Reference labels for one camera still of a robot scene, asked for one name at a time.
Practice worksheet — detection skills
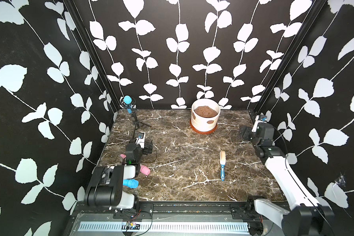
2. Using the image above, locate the terracotta saucer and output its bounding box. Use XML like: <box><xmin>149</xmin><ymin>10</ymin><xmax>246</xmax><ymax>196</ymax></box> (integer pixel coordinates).
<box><xmin>189</xmin><ymin>119</ymin><xmax>219</xmax><ymax>135</ymax></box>

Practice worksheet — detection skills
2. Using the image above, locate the white ceramic pot with mud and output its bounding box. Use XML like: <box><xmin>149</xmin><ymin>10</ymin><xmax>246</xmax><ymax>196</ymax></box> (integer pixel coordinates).
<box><xmin>190</xmin><ymin>98</ymin><xmax>220</xmax><ymax>134</ymax></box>

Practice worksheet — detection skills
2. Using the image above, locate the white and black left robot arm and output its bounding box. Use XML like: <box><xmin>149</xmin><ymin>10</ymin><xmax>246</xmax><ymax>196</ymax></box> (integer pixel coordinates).
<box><xmin>84</xmin><ymin>140</ymin><xmax>153</xmax><ymax>209</ymax></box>

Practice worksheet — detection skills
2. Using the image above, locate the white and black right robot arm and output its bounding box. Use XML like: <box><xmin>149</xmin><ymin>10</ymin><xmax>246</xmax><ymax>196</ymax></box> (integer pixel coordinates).
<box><xmin>239</xmin><ymin>120</ymin><xmax>335</xmax><ymax>236</ymax></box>

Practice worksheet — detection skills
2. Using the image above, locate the pink silicone bottle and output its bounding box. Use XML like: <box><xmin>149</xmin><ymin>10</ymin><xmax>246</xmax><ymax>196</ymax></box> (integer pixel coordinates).
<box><xmin>120</xmin><ymin>154</ymin><xmax>150</xmax><ymax>176</ymax></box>

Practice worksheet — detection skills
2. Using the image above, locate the blue silicone bottle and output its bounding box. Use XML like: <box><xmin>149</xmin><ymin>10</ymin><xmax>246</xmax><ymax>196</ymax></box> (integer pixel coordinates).
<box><xmin>123</xmin><ymin>179</ymin><xmax>139</xmax><ymax>189</ymax></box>

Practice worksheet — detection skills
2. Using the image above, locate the blue microphone on tripod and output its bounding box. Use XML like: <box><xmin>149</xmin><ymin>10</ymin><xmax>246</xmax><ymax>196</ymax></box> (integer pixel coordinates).
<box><xmin>120</xmin><ymin>95</ymin><xmax>151</xmax><ymax>138</ymax></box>

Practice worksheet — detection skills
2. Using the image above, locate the small green circuit board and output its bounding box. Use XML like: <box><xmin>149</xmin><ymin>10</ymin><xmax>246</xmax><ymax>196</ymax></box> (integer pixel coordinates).
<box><xmin>125</xmin><ymin>222</ymin><xmax>140</xmax><ymax>231</ymax></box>

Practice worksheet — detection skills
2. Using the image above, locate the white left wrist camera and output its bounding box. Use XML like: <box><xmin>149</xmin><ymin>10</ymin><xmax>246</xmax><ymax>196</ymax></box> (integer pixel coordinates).
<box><xmin>136</xmin><ymin>132</ymin><xmax>145</xmax><ymax>148</ymax></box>

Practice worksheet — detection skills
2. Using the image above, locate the white slotted cable duct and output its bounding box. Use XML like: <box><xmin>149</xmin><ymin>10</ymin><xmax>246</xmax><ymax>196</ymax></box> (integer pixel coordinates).
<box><xmin>77</xmin><ymin>221</ymin><xmax>249</xmax><ymax>234</ymax></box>

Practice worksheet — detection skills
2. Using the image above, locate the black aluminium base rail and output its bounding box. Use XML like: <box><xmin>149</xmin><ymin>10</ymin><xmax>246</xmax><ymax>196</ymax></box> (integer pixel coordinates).
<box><xmin>73</xmin><ymin>201</ymin><xmax>287</xmax><ymax>220</ymax></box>

